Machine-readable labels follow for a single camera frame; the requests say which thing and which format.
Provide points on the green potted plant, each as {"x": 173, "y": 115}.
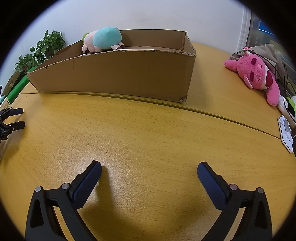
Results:
{"x": 48, "y": 44}

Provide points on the small brown carton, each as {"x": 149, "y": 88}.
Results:
{"x": 12, "y": 80}

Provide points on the teal and pink plush toy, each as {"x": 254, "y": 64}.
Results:
{"x": 106, "y": 38}

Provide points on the green planter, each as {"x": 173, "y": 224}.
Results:
{"x": 18, "y": 88}

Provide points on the clear white phone case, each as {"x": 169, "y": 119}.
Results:
{"x": 148, "y": 49}

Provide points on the grey folded cloth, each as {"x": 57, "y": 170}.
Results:
{"x": 270, "y": 53}

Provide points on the white panda plush toy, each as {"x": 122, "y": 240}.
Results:
{"x": 289, "y": 103}

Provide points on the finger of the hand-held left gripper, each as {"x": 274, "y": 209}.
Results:
{"x": 14, "y": 111}
{"x": 16, "y": 126}

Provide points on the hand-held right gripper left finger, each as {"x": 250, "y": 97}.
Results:
{"x": 86, "y": 183}

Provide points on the blue window banner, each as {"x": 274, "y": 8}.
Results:
{"x": 266, "y": 29}

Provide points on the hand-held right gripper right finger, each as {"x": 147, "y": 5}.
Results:
{"x": 211, "y": 185}

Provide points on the cardboard box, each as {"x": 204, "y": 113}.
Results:
{"x": 115, "y": 76}

